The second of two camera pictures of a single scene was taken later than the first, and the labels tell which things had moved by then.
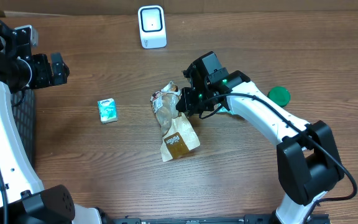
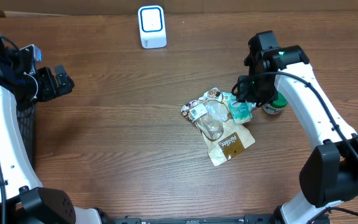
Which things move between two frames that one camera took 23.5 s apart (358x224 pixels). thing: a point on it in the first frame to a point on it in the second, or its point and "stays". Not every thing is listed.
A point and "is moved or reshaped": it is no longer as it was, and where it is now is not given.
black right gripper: (188, 106) to (245, 95)
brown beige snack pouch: (178, 136) to (214, 116)
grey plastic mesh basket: (23, 103) stays
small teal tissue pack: (107, 110) is moved or reshaped
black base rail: (316, 218) stays
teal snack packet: (222, 109) is moved or reshaped
